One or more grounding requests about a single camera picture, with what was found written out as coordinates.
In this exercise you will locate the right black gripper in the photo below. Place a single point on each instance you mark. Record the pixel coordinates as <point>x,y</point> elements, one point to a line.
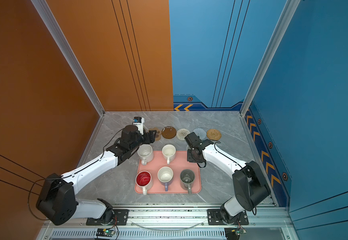
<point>189,159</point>

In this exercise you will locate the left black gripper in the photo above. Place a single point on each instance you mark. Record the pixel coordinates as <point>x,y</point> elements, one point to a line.
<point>151,138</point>

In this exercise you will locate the blue grey woven coaster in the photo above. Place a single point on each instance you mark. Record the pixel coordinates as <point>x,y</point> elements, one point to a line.
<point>201,133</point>

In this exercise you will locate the white woven round coaster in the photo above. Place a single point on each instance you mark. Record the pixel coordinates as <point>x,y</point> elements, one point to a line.
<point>182,133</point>

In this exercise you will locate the paw shaped cork coaster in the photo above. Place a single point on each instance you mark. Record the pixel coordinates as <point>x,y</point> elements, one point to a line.
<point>158,133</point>

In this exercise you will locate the tan wicker round coaster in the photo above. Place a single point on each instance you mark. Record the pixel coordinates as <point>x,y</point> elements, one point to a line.
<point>213,134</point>

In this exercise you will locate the dark brown rimmed coaster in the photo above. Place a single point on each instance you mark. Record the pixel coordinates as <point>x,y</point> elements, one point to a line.
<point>169,132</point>

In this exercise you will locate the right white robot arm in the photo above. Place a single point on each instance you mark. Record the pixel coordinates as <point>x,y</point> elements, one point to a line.
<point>249,183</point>

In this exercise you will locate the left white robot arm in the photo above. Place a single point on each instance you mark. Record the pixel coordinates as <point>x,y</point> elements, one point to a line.
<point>57,200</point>

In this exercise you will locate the white mug back left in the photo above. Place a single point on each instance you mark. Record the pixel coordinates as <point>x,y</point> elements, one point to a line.
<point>146,154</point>

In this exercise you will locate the grey green mug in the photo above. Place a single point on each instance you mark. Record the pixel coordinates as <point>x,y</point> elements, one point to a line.
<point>187,178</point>

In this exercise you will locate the white mug back middle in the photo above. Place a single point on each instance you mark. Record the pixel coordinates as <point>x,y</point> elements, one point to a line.
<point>169,153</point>

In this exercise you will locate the purple mug white inside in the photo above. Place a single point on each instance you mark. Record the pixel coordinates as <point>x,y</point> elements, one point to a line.
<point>165,176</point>

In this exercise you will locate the pink rectangular tray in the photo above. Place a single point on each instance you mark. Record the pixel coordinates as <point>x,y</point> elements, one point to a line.
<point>179,164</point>

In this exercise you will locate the red inside white mug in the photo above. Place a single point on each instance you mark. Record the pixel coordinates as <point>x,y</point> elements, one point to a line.
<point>144,181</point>

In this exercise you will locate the circuit board right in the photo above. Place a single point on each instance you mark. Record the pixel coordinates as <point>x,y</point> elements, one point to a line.
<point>234,233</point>

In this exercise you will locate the green circuit board left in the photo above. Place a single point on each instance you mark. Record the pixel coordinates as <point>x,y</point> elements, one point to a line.
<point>106,234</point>

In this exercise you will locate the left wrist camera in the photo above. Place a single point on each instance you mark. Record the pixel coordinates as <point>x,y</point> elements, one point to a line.
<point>139,123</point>

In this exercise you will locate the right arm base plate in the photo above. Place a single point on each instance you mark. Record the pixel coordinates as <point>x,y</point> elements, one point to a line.
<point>214,217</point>

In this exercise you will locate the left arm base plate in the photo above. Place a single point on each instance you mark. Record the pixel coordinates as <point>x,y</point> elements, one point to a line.
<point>117,217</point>

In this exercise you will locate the aluminium front rail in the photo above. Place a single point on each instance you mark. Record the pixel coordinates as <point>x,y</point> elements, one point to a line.
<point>177,222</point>

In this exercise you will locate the aluminium corner post left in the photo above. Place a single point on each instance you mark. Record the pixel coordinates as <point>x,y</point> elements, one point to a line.
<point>57,34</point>

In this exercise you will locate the aluminium corner post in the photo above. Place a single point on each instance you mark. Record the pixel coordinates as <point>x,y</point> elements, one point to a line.
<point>57,34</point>
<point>275,40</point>

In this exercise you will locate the aluminium corner post right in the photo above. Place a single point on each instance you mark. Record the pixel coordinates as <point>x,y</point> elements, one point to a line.
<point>275,40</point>

